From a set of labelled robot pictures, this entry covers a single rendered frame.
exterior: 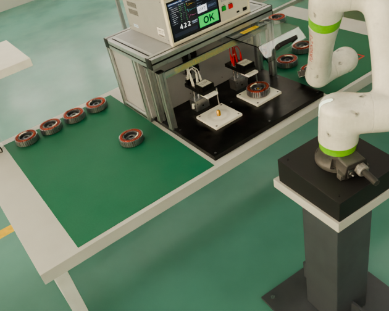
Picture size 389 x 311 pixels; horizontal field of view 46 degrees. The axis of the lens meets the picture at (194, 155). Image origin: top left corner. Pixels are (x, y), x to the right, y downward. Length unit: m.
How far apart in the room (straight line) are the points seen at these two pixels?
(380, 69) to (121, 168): 1.07
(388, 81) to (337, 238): 0.58
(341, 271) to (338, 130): 0.64
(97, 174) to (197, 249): 0.83
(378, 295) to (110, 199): 1.28
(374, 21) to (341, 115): 0.34
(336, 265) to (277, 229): 0.77
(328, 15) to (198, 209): 1.51
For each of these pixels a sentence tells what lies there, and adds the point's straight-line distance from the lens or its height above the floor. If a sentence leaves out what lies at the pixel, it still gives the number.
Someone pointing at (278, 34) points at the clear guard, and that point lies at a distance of 2.06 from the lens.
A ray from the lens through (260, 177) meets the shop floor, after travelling 2.90.
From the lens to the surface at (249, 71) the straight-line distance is 2.17.
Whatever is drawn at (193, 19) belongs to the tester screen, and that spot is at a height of 1.19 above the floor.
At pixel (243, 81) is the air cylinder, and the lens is 2.27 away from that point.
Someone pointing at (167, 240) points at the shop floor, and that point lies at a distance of 2.62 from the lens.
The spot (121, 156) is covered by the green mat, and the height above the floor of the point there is 0.75.
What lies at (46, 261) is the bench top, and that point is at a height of 0.75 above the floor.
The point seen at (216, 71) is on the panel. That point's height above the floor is 0.84.
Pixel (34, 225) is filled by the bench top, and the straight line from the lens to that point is 1.84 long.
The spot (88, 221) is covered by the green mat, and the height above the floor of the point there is 0.75.
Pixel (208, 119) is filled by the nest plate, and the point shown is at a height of 0.78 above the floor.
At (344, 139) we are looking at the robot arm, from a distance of 1.51.
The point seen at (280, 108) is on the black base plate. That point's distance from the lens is 2.08.
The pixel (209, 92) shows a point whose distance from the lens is 2.05.
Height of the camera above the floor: 1.85
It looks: 36 degrees down
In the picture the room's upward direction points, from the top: 13 degrees counter-clockwise
